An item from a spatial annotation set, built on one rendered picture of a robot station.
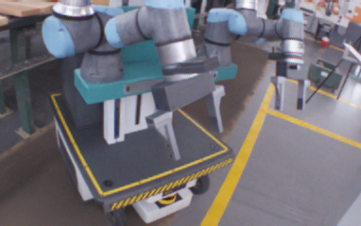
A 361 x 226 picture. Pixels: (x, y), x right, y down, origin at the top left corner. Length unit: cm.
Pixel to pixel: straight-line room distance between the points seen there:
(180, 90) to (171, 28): 12
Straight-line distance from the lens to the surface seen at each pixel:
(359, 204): 47
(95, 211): 136
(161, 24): 51
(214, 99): 59
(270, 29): 94
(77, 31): 70
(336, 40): 912
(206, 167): 117
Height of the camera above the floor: 108
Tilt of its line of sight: 30 degrees down
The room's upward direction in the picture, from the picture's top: 10 degrees clockwise
